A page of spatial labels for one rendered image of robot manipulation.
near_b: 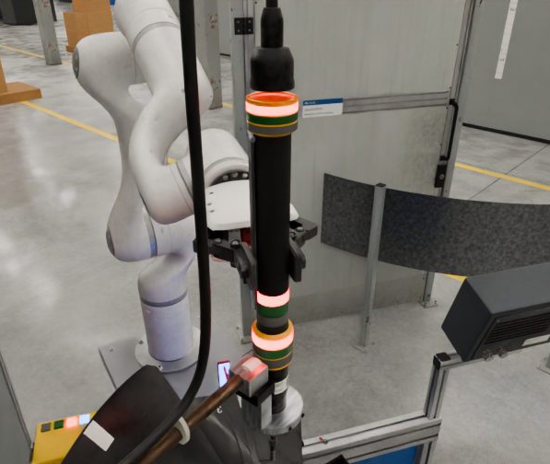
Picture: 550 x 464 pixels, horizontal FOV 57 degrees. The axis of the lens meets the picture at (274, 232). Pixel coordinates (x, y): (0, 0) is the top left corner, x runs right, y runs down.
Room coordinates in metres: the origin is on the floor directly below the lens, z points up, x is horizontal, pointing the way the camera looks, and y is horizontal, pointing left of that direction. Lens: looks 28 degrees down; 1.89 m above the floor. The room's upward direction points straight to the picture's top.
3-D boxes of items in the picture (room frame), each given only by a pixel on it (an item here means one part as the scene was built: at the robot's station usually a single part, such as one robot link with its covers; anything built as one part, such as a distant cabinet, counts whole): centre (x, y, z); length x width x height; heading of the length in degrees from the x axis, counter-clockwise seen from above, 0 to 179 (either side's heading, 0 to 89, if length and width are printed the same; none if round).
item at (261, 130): (0.42, 0.00, 1.77); 0.04 x 0.04 x 0.01
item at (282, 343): (0.42, 0.00, 1.54); 0.04 x 0.04 x 0.01
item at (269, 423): (0.41, 0.01, 1.47); 0.09 x 0.07 x 0.10; 142
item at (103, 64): (1.03, 0.31, 1.52); 0.16 x 0.12 x 0.50; 118
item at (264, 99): (0.42, 0.00, 1.78); 0.04 x 0.04 x 0.03
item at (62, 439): (0.68, 0.39, 1.02); 0.16 x 0.10 x 0.11; 107
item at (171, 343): (1.04, 0.28, 1.06); 0.19 x 0.19 x 0.18
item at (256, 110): (0.42, 0.00, 1.78); 0.04 x 0.04 x 0.01
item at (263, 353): (0.42, 0.00, 1.53); 0.04 x 0.04 x 0.01
